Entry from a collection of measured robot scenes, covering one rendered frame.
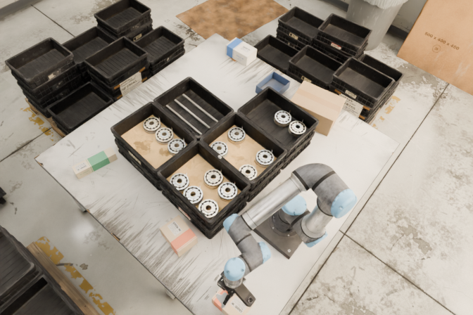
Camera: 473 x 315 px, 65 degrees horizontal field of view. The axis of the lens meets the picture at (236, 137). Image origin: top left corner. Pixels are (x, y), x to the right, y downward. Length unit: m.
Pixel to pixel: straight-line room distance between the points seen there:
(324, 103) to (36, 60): 2.26
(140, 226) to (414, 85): 3.06
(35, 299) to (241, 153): 1.38
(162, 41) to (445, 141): 2.69
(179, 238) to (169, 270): 0.16
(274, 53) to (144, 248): 2.26
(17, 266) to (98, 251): 0.61
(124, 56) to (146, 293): 1.82
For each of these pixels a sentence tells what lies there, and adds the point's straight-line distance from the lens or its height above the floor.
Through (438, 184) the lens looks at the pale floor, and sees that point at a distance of 3.50.
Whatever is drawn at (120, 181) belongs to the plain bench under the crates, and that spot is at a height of 0.70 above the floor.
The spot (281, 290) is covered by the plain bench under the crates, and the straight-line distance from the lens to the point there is 1.98.
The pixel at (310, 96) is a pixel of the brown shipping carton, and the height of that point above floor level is 0.86.
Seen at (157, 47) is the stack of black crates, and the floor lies 0.38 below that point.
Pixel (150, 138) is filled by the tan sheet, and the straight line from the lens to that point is 2.20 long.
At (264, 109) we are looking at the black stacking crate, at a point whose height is 0.83.
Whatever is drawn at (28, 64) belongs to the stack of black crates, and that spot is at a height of 0.49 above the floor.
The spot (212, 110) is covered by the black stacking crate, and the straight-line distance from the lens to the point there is 2.32.
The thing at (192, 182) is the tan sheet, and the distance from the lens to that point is 2.02.
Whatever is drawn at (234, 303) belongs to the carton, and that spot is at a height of 0.77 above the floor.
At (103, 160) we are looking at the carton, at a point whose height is 0.75.
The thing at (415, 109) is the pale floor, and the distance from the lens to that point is 3.94.
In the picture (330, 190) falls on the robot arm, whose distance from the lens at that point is 1.45.
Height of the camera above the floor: 2.59
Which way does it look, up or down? 54 degrees down
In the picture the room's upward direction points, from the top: 6 degrees clockwise
